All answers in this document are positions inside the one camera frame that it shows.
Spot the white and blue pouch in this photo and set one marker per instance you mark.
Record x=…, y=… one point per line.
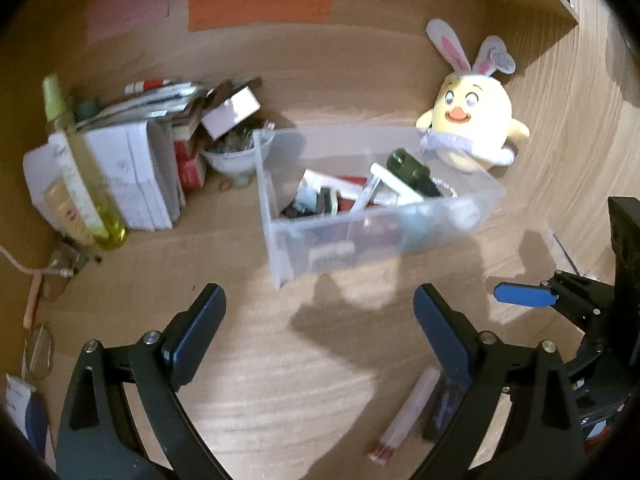
x=22, y=410

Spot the beige cream tube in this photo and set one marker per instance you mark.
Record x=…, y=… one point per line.
x=62, y=210

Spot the orange paper note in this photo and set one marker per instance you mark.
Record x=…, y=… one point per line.
x=260, y=9

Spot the red and white glue pen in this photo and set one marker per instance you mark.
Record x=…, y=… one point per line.
x=147, y=85

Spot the white bowl of beads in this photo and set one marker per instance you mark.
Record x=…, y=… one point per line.
x=230, y=162

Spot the clear plastic bin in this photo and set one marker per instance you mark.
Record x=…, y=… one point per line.
x=300, y=255

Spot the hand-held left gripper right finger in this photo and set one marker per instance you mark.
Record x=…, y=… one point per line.
x=442, y=340

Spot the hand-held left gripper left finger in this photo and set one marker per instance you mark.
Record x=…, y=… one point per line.
x=195, y=340

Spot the dark green spray bottle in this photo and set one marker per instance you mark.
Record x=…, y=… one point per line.
x=410, y=167

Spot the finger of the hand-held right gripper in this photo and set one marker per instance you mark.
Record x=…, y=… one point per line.
x=522, y=294

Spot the white tube with red cap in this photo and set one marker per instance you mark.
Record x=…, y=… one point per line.
x=405, y=420

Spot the dark purple tube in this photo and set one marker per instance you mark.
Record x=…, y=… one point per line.
x=442, y=410

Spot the small open white box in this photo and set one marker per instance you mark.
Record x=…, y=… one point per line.
x=230, y=110

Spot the small teal jar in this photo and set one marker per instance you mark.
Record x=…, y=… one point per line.
x=85, y=107

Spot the pink paper note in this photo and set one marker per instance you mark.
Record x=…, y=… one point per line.
x=127, y=7

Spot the red packet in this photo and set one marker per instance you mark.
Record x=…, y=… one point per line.
x=352, y=179

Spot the folded white papers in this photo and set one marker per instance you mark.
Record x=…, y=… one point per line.
x=140, y=175

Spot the red box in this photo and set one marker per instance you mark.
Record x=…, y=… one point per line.
x=192, y=172
x=182, y=149

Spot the yellow chick plush toy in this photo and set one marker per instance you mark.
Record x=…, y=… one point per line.
x=475, y=115

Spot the eyeglasses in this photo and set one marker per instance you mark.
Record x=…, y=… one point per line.
x=37, y=355

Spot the yellow-green spray bottle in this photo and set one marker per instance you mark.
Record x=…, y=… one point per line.
x=95, y=185

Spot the small white jar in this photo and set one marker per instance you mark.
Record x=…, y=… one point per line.
x=462, y=214

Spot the stack of booklets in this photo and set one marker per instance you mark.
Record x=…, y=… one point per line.
x=150, y=102

